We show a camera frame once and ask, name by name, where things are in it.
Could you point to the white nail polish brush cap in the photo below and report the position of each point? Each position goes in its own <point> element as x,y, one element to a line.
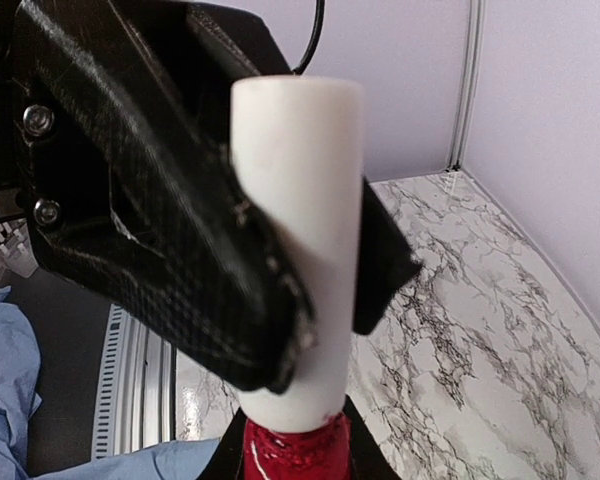
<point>297,146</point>

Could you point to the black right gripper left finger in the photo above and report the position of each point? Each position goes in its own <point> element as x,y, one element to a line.
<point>226,462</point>

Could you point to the left aluminium corner post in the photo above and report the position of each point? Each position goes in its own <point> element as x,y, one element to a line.
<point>468,85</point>

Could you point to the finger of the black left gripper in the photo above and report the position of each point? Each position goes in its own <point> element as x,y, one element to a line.
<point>218,266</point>
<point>76,58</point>

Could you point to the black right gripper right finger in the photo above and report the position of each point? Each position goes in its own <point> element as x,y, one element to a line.
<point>367,462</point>

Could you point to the red nail polish bottle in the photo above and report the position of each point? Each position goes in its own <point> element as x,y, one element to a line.
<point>322,454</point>

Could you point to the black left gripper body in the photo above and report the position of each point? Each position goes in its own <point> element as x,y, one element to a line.
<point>0,175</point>

